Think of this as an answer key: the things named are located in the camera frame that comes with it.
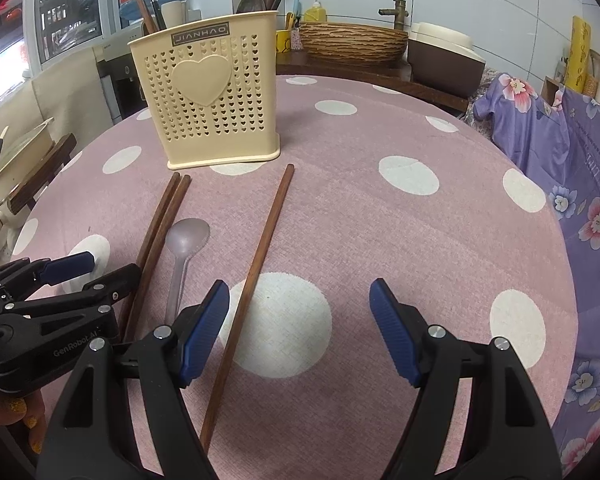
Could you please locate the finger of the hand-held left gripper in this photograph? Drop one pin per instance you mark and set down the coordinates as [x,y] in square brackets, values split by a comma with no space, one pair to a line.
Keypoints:
[70,266]
[117,282]

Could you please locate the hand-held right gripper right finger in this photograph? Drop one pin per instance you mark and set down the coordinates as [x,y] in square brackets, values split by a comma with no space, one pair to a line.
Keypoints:
[392,332]

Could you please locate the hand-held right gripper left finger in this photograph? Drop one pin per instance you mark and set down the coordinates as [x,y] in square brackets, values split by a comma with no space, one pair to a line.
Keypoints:
[205,332]

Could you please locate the cream plastic utensil holder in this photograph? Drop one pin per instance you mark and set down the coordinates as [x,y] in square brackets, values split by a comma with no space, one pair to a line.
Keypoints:
[205,90]

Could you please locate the person's left hand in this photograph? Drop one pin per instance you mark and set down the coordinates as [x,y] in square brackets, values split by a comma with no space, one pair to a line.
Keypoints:
[10,410]

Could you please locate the pale plastic spoon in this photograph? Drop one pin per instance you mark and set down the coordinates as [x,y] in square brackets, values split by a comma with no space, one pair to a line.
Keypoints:
[187,240]

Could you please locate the pink polka-dot tablecloth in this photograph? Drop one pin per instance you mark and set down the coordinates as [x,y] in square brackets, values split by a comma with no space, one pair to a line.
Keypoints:
[380,240]

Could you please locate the dark wooden stool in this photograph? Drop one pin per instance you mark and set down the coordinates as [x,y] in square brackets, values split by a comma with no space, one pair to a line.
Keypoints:
[40,175]

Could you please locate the cream cooking pot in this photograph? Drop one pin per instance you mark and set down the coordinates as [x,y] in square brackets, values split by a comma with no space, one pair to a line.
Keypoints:
[15,155]

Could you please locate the beige fabric cover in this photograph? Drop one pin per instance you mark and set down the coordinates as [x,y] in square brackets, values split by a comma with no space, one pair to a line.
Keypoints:
[60,90]

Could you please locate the grey water dispenser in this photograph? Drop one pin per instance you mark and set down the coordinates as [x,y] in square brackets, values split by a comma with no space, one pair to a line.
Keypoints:
[117,75]

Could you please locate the purple floral cloth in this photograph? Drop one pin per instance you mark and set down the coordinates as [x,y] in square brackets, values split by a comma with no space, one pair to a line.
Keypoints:
[570,160]

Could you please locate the sliding glass window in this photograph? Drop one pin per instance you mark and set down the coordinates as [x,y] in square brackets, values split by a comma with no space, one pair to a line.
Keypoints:
[70,10]

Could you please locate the dark wooden side table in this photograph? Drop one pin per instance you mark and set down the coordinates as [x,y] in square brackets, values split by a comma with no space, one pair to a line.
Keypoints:
[340,69]

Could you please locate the stack of paper cups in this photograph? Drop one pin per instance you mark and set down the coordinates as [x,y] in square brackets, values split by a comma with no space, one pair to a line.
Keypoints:
[174,12]

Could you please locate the cream brown rice cooker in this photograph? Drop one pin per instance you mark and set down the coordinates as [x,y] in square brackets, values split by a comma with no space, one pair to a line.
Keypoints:
[442,60]

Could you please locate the light wooden box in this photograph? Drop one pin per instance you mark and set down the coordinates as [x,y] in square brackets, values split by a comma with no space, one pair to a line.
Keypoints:
[552,90]

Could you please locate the yellow mug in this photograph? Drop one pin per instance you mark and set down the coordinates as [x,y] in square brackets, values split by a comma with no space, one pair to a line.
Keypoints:
[282,42]

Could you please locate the woven pattern sink basin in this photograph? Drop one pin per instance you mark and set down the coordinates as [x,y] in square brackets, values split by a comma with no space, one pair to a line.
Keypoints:
[352,42]

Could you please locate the small floral bottle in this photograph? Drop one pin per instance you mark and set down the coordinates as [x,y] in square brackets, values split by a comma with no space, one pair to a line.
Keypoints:
[296,40]

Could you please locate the dark metal spoon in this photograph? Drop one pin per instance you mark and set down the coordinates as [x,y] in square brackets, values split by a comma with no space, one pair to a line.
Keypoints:
[250,2]

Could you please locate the blue green brushes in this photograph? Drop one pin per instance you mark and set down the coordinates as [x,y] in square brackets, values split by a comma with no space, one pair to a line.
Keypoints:
[292,15]

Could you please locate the bronze bamboo faucet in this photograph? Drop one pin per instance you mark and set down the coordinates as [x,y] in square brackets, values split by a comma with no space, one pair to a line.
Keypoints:
[399,12]

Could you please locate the yellow soap pump bottle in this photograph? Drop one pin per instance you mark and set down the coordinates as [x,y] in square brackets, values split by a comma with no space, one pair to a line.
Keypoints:
[315,12]

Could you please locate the yellow printed box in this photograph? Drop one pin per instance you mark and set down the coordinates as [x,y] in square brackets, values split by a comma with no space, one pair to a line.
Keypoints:
[580,55]

